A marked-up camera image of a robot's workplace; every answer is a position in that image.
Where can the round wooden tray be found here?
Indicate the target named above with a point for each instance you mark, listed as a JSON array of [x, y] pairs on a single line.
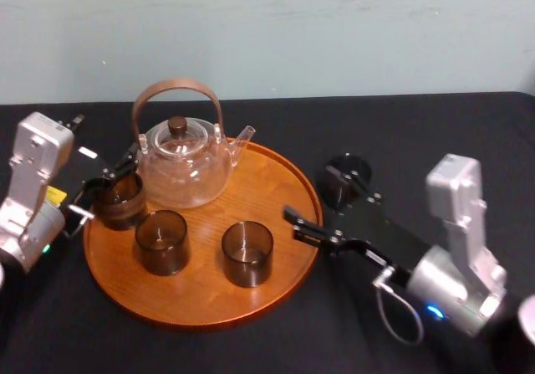
[[200, 298]]

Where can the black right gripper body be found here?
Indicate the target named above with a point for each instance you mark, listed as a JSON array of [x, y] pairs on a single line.
[[376, 232]]

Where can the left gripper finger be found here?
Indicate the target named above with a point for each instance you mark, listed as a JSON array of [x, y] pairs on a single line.
[[95, 188], [125, 162]]

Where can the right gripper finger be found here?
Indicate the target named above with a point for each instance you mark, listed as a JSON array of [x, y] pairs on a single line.
[[340, 190], [313, 234]]

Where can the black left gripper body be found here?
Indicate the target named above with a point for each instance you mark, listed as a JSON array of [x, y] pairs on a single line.
[[79, 173]]

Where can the smoky brown glass cup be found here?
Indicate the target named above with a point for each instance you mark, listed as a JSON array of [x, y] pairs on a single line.
[[121, 211], [161, 248], [247, 261], [355, 167]]

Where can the glass teapot lid, wooden knob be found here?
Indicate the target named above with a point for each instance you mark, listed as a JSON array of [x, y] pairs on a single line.
[[180, 137]]

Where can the black table cloth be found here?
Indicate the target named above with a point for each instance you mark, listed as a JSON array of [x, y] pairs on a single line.
[[267, 349]]

